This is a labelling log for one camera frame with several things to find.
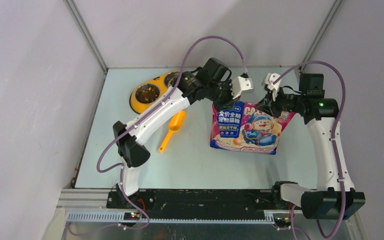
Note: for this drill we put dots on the yellow plastic food scoop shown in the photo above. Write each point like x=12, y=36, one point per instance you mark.
x=174, y=126

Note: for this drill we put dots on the brown pet food kibble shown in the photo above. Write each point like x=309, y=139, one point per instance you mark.
x=152, y=90

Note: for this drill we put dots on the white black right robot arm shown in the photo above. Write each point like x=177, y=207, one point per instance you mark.
x=335, y=196

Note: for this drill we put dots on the aluminium right corner post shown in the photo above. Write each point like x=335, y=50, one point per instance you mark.
x=330, y=16

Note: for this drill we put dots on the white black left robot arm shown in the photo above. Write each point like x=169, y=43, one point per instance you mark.
x=212, y=82

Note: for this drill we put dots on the yellow double pet bowl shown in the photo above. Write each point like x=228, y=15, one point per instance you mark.
x=138, y=107

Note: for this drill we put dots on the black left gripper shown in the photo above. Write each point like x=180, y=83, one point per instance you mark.
x=227, y=101

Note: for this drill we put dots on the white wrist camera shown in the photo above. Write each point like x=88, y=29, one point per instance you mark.
x=271, y=84
x=241, y=85

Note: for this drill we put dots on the grey slotted cable duct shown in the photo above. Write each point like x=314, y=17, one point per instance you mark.
x=127, y=217

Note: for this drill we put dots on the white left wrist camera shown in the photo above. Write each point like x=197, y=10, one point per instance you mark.
x=241, y=85

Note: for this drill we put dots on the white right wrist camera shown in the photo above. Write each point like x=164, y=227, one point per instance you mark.
x=271, y=84

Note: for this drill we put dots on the aluminium front frame rail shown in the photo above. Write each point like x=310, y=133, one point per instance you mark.
x=288, y=224

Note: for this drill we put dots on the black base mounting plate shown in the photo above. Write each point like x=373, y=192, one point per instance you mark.
x=199, y=202

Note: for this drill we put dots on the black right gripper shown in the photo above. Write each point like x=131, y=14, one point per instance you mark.
x=267, y=104

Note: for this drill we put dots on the colourful cat food bag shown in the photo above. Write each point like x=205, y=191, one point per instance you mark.
x=247, y=129

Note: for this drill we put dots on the aluminium left corner post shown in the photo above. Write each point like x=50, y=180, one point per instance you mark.
x=86, y=34

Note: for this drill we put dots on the aluminium corner post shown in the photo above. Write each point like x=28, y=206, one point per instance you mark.
x=86, y=34
x=330, y=16

